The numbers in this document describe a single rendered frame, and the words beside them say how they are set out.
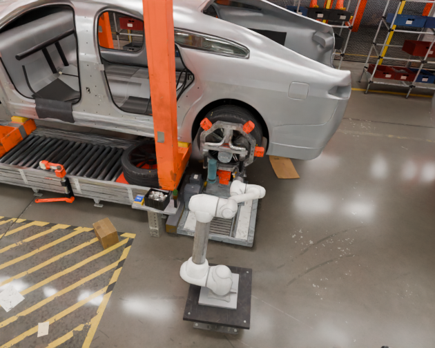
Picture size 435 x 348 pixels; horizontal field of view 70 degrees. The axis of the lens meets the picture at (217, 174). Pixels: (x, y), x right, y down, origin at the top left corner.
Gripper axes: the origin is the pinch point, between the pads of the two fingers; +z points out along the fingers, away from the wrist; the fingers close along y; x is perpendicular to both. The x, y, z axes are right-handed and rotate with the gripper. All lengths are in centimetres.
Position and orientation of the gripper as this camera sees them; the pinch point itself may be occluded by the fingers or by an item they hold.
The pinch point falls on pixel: (241, 166)
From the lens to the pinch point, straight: 287.5
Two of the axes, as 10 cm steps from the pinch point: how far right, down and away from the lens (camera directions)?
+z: 1.8, -6.2, 7.6
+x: 0.5, -7.7, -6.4
